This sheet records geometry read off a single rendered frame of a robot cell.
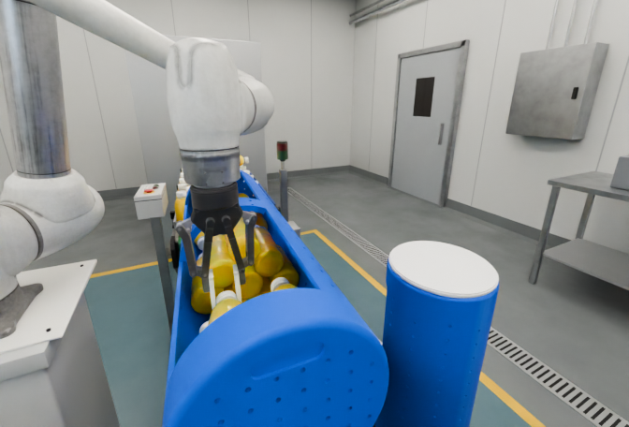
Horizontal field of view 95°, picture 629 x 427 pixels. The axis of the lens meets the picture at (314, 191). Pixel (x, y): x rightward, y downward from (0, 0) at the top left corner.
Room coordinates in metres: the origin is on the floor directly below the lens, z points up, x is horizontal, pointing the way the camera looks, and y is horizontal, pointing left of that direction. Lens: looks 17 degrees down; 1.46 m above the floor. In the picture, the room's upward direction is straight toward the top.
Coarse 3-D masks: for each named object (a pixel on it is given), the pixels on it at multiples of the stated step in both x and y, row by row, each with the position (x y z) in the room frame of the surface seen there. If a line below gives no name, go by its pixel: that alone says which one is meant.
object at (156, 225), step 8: (152, 224) 1.19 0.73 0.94; (160, 224) 1.20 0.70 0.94; (160, 232) 1.20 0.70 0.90; (160, 240) 1.20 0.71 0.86; (160, 248) 1.20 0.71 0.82; (160, 256) 1.20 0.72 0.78; (160, 264) 1.19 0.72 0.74; (168, 264) 1.24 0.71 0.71; (160, 272) 1.19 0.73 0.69; (168, 272) 1.20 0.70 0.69; (168, 280) 1.20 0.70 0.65; (168, 288) 1.20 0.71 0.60; (168, 296) 1.20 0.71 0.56; (168, 304) 1.20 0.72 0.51; (168, 312) 1.19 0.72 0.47; (168, 320) 1.19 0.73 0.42
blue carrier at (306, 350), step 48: (240, 192) 1.07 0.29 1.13; (192, 240) 0.59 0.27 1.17; (288, 240) 0.49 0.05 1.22; (288, 288) 0.32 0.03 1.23; (336, 288) 0.37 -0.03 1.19; (192, 336) 0.45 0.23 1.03; (240, 336) 0.25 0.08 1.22; (288, 336) 0.25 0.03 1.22; (336, 336) 0.27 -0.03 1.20; (192, 384) 0.22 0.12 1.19; (240, 384) 0.23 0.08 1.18; (288, 384) 0.25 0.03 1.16; (336, 384) 0.27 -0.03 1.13; (384, 384) 0.30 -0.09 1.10
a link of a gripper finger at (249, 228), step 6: (252, 216) 0.47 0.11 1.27; (252, 222) 0.47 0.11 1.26; (246, 228) 0.47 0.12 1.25; (252, 228) 0.47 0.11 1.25; (246, 234) 0.47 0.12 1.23; (252, 234) 0.47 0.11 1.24; (246, 240) 0.47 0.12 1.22; (252, 240) 0.47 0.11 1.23; (246, 246) 0.48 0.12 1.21; (252, 246) 0.47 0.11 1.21; (246, 252) 0.48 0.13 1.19; (252, 252) 0.47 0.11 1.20; (252, 258) 0.47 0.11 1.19; (252, 264) 0.47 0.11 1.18
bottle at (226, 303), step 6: (222, 300) 0.44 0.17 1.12; (228, 300) 0.42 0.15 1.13; (234, 300) 0.43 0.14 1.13; (216, 306) 0.41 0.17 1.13; (222, 306) 0.40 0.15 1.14; (228, 306) 0.40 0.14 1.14; (234, 306) 0.40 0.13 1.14; (216, 312) 0.39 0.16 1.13; (222, 312) 0.39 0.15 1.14; (210, 318) 0.39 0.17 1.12
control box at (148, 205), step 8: (144, 184) 1.29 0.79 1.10; (152, 184) 1.29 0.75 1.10; (160, 184) 1.29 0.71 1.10; (144, 192) 1.17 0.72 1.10; (152, 192) 1.17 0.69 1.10; (160, 192) 1.17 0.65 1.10; (136, 200) 1.11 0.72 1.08; (144, 200) 1.12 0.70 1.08; (152, 200) 1.13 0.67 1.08; (160, 200) 1.14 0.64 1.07; (136, 208) 1.11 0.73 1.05; (144, 208) 1.12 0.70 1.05; (152, 208) 1.13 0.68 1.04; (160, 208) 1.14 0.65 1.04; (144, 216) 1.11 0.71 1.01; (152, 216) 1.12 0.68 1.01; (160, 216) 1.14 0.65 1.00
